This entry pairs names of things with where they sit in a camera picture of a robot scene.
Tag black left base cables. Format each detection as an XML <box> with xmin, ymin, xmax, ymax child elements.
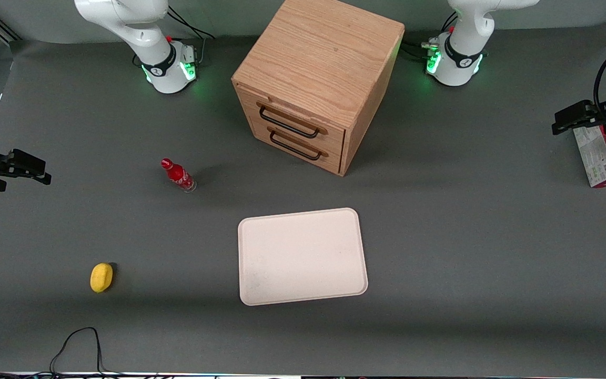
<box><xmin>401</xmin><ymin>12</ymin><xmax>459</xmax><ymax>59</ymax></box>

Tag yellow lemon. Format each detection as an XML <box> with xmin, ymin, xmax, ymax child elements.
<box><xmin>90</xmin><ymin>263</ymin><xmax>114</xmax><ymax>293</ymax></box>

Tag dark grey table mat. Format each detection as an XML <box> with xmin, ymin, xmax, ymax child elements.
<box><xmin>0</xmin><ymin>21</ymin><xmax>606</xmax><ymax>375</ymax></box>

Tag black right base cables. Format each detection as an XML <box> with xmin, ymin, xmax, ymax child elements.
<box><xmin>166</xmin><ymin>4</ymin><xmax>216</xmax><ymax>42</ymax></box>

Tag wooden drawer with short handle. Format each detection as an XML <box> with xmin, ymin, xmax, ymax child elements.
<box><xmin>249</xmin><ymin>120</ymin><xmax>344</xmax><ymax>176</ymax></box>

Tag red cookie box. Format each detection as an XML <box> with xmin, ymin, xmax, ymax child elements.
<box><xmin>573</xmin><ymin>125</ymin><xmax>606</xmax><ymax>189</ymax></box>

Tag beige plastic tray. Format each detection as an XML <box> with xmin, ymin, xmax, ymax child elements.
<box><xmin>237</xmin><ymin>207</ymin><xmax>369</xmax><ymax>306</ymax></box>

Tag red cola bottle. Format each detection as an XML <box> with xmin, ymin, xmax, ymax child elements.
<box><xmin>160</xmin><ymin>157</ymin><xmax>197</xmax><ymax>193</ymax></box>

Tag wooden drawer with long handle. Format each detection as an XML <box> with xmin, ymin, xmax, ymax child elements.
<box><xmin>236</xmin><ymin>86</ymin><xmax>346</xmax><ymax>154</ymax></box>

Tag thin black looped cable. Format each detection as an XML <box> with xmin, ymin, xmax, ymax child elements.
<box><xmin>49</xmin><ymin>327</ymin><xmax>105</xmax><ymax>377</ymax></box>

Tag aluminium frame rail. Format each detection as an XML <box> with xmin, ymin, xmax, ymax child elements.
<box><xmin>0</xmin><ymin>8</ymin><xmax>23</xmax><ymax>44</ymax></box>

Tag light wooden drawer cabinet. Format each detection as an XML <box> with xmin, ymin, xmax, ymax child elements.
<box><xmin>231</xmin><ymin>0</ymin><xmax>406</xmax><ymax>177</ymax></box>

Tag long black drawer handle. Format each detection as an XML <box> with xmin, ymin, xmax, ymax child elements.
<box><xmin>258</xmin><ymin>105</ymin><xmax>321</xmax><ymax>139</ymax></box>

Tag black base cables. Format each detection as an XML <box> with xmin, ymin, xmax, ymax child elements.
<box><xmin>166</xmin><ymin>4</ymin><xmax>216</xmax><ymax>42</ymax></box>
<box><xmin>401</xmin><ymin>12</ymin><xmax>459</xmax><ymax>59</ymax></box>

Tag short black drawer handle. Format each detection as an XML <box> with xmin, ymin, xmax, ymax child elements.
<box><xmin>269</xmin><ymin>130</ymin><xmax>322</xmax><ymax>161</ymax></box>

